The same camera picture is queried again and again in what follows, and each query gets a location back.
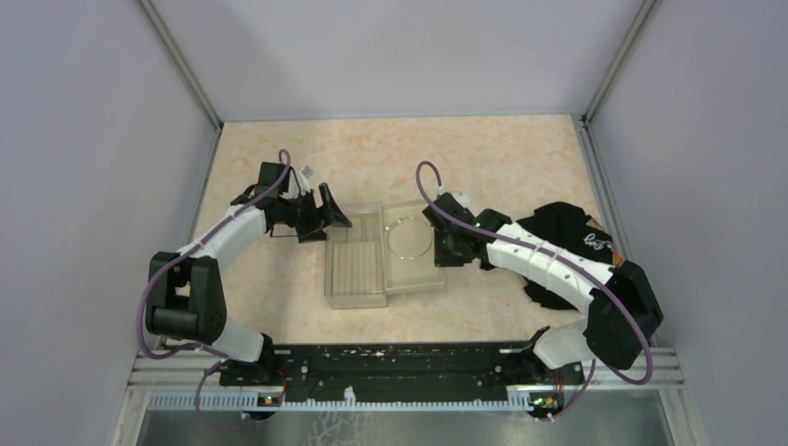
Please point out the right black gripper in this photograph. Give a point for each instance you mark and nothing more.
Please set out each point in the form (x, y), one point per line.
(442, 259)

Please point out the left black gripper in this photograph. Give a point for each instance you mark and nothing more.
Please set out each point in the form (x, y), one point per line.
(313, 230)

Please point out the beige slotted ring tray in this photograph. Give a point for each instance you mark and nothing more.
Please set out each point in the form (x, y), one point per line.
(354, 258)

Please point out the clear plastic box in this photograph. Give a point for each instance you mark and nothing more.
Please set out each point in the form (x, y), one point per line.
(364, 301)

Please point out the silver wire bangle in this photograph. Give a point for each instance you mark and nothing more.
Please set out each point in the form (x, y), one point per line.
(408, 238)

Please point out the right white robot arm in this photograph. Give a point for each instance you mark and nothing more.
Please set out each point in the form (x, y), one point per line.
(620, 311)

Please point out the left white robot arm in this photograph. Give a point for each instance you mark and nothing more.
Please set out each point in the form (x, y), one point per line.
(184, 297)

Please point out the black cloth with print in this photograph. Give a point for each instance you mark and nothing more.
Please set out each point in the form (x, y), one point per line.
(569, 227)

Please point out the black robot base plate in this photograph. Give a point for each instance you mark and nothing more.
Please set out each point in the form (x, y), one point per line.
(399, 372)

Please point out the white slotted cable duct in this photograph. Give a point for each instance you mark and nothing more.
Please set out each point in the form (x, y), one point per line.
(252, 401)

